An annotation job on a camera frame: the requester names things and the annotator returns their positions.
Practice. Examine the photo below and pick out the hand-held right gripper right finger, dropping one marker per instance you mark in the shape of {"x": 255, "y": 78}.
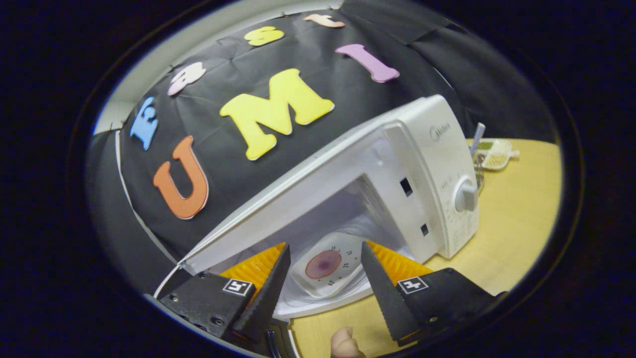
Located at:
{"x": 387, "y": 298}

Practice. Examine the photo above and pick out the white divided dish of beans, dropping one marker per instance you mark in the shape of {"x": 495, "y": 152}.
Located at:
{"x": 497, "y": 155}

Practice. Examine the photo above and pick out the white microwave oven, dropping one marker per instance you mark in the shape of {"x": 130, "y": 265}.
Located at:
{"x": 422, "y": 164}

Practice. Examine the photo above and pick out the pink round food slice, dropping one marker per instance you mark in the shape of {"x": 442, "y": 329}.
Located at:
{"x": 323, "y": 264}

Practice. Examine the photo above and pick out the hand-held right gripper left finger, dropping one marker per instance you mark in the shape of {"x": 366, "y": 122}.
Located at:
{"x": 266, "y": 298}

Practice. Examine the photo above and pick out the white square plate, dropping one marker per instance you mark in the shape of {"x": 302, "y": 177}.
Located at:
{"x": 343, "y": 288}

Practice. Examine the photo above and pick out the black backdrop cloth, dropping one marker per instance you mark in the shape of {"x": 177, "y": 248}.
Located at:
{"x": 223, "y": 149}

